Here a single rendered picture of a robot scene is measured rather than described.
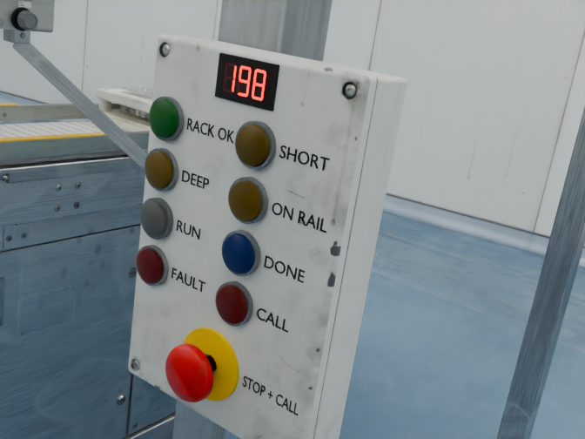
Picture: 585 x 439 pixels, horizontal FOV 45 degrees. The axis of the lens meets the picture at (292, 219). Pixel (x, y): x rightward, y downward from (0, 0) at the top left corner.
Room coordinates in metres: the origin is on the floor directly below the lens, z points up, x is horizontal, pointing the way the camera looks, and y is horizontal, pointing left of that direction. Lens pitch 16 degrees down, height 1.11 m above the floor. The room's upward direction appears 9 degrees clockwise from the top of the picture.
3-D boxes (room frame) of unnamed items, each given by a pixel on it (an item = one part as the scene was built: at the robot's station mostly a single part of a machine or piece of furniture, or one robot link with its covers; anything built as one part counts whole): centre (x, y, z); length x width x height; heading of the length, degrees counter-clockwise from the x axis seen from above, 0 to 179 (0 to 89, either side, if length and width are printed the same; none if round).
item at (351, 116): (0.47, 0.02, 0.96); 0.17 x 0.06 x 0.26; 56
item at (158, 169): (0.48, 0.10, 0.99); 0.03 x 0.01 x 0.03; 56
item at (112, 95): (1.57, 0.30, 0.88); 0.25 x 0.24 x 0.02; 55
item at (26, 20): (1.05, 0.43, 1.05); 0.03 x 0.03 x 0.04; 56
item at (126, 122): (1.57, 0.30, 0.83); 0.24 x 0.24 x 0.02; 55
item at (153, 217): (0.48, 0.10, 0.96); 0.03 x 0.01 x 0.03; 56
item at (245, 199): (0.43, 0.03, 0.99); 0.03 x 0.01 x 0.03; 56
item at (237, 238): (0.43, 0.03, 0.96); 0.03 x 0.01 x 0.03; 56
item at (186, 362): (0.44, 0.05, 0.87); 0.04 x 0.04 x 0.04; 56
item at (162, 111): (0.48, 0.10, 1.03); 0.03 x 0.01 x 0.03; 56
